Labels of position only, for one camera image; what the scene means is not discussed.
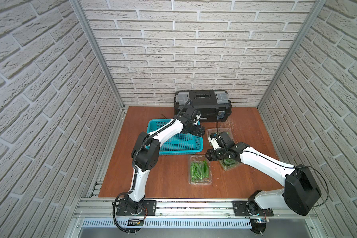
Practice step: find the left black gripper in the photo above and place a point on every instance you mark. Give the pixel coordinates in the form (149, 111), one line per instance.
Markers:
(198, 130)

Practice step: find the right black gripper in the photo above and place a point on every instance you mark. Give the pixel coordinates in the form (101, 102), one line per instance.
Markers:
(210, 156)

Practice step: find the teal plastic perforated basket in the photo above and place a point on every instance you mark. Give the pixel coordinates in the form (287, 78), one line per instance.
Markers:
(180, 144)

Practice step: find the clear clamshell container with peppers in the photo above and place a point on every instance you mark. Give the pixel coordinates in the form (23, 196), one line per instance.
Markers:
(199, 170)

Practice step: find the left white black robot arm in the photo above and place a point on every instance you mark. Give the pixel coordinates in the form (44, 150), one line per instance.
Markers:
(146, 151)

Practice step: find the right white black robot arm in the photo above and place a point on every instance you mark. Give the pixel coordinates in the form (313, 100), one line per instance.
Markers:
(299, 192)

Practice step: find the middle clear pepper container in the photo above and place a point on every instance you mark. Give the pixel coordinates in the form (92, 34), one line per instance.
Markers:
(229, 163)

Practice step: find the clear pepper container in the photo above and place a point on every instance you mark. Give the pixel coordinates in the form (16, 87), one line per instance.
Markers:
(229, 163)
(217, 132)

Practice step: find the far clear pepper container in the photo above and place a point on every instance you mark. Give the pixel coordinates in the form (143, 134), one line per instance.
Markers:
(217, 132)

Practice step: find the black grey toolbox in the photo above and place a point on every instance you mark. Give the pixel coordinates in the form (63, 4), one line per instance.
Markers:
(214, 105)

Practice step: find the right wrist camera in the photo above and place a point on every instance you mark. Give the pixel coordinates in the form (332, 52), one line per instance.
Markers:
(214, 140)

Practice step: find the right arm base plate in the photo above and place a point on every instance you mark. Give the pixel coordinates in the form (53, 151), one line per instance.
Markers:
(249, 208)

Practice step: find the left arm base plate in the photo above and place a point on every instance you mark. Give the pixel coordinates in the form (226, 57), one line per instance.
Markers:
(128, 208)

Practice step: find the aluminium front rail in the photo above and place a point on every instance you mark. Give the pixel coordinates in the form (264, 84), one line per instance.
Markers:
(184, 208)

